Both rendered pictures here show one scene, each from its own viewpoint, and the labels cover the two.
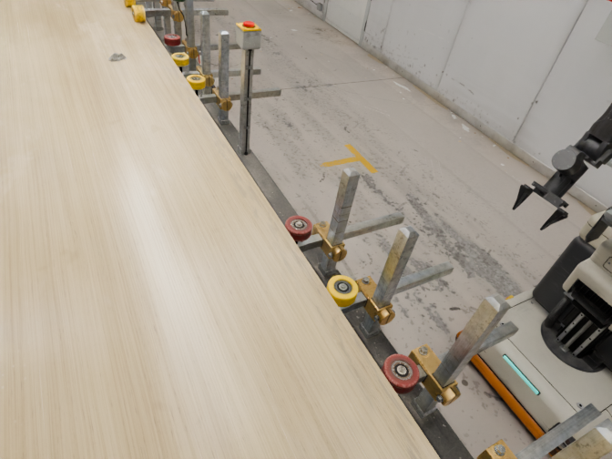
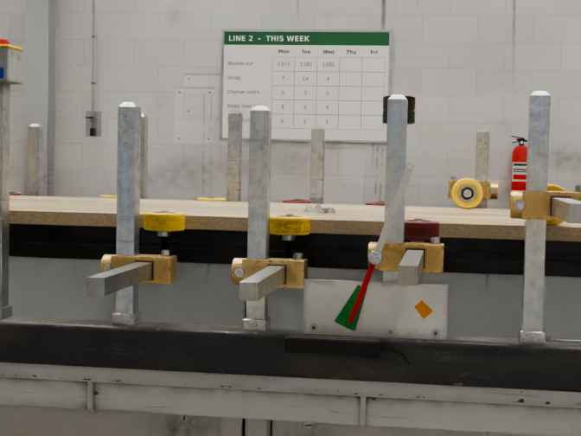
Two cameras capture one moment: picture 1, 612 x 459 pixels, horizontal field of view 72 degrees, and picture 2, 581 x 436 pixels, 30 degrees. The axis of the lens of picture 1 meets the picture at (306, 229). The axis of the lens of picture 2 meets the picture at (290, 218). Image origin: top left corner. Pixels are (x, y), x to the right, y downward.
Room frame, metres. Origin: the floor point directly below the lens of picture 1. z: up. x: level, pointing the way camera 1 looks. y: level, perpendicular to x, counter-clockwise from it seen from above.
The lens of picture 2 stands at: (3.38, -0.80, 1.01)
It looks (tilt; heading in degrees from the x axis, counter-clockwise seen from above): 3 degrees down; 133
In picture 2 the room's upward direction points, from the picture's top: 1 degrees clockwise
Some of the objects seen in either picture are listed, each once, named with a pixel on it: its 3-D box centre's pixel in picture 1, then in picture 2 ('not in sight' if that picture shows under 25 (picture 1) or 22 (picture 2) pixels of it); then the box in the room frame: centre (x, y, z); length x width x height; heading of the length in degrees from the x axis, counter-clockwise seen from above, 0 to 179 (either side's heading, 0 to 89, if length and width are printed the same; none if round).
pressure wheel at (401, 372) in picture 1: (395, 381); not in sight; (0.50, -0.26, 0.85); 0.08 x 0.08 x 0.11
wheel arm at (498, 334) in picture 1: (453, 356); not in sight; (0.61, -0.42, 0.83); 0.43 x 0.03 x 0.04; 125
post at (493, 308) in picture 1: (452, 365); not in sight; (0.53, -0.38, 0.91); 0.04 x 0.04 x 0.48; 35
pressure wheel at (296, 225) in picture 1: (297, 237); not in sight; (0.91, 0.02, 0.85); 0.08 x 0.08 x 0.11
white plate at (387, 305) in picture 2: not in sight; (374, 309); (2.17, 0.72, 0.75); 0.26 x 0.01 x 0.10; 35
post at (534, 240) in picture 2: (177, 22); (535, 227); (2.38, 0.90, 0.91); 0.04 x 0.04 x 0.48; 35
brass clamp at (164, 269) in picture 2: (221, 99); (138, 268); (1.79, 0.49, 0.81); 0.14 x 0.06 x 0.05; 35
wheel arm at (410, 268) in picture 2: (209, 46); (413, 264); (2.28, 0.69, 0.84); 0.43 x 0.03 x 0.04; 125
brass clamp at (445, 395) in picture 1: (433, 374); not in sight; (0.55, -0.36, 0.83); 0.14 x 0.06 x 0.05; 35
